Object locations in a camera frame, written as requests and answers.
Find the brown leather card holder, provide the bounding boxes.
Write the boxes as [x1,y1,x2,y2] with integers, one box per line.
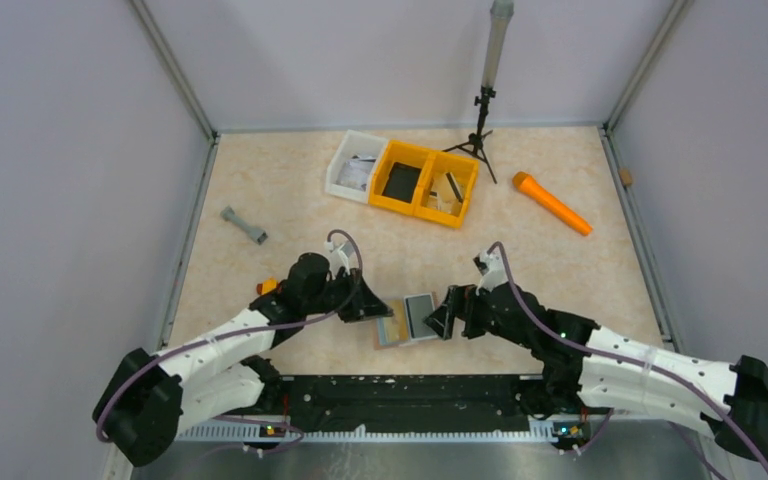
[373,293,440,350]

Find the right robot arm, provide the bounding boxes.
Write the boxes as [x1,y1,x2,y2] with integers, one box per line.
[423,284,768,462]

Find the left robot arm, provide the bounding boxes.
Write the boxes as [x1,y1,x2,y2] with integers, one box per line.
[92,253,393,466]

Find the black card in bin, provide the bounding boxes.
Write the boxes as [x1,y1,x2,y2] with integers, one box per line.
[382,162,422,204]

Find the grey dumbbell-shaped part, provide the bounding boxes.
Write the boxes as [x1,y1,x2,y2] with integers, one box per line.
[220,206,268,245]

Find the white plastic bin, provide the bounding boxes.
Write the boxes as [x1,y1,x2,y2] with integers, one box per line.
[324,130,389,204]

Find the papers in white bin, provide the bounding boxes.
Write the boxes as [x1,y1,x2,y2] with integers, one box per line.
[336,155,377,192]

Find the yellow double plastic bin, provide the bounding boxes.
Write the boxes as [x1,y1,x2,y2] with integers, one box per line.
[368,140,479,229]

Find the black tripod with grey pole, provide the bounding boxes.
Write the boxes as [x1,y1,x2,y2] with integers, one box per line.
[444,0,515,184]

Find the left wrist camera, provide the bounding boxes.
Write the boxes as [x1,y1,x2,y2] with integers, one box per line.
[325,240,356,274]

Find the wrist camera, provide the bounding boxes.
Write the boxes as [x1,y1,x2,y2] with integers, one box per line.
[325,240,356,274]
[473,250,509,292]

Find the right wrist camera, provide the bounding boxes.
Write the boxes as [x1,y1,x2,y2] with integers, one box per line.
[473,250,509,292]

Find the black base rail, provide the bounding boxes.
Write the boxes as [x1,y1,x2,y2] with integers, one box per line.
[268,375,553,434]

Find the orange plastic cone handle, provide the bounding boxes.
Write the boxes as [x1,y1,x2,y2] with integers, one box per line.
[512,171,592,236]

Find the small tan wall block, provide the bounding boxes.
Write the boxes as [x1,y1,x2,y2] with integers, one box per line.
[617,167,634,188]

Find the white cable duct strip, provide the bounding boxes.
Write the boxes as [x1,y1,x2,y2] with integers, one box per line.
[176,420,558,443]

